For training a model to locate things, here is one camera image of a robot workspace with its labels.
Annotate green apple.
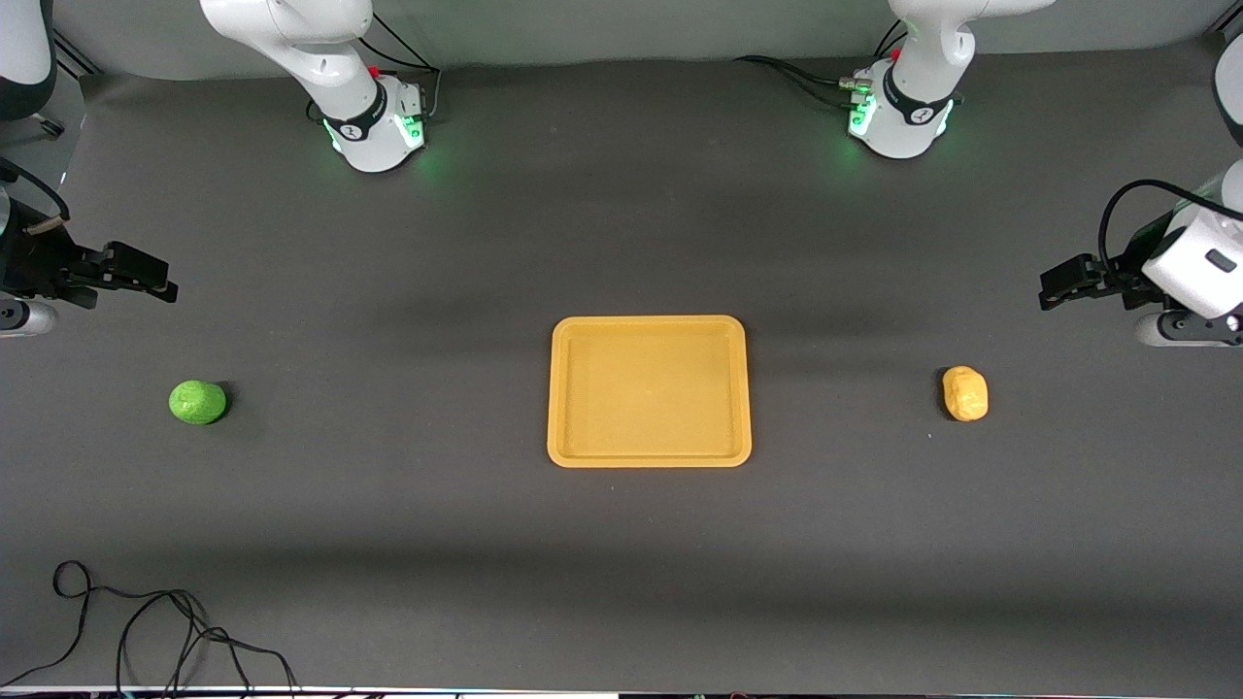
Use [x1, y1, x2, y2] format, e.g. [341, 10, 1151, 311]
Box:
[168, 380, 228, 426]

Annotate yellow potato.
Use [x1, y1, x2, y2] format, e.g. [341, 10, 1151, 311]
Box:
[941, 365, 990, 423]

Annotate orange plastic tray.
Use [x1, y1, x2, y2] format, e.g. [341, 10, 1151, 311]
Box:
[547, 315, 754, 470]

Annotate dark grey table mat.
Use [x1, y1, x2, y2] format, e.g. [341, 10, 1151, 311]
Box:
[0, 39, 1243, 696]

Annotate black frame rail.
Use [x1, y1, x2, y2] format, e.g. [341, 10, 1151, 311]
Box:
[49, 24, 104, 81]

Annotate thin black loose cable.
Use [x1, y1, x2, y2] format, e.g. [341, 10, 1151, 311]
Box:
[0, 560, 300, 698]

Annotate black left arm base cables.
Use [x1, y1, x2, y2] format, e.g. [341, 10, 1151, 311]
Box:
[733, 19, 909, 110]

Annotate black arm base cables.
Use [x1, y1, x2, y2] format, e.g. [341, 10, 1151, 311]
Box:
[306, 14, 444, 125]
[733, 19, 909, 110]

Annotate black right arm base cables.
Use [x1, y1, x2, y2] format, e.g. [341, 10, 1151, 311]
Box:
[306, 14, 444, 125]

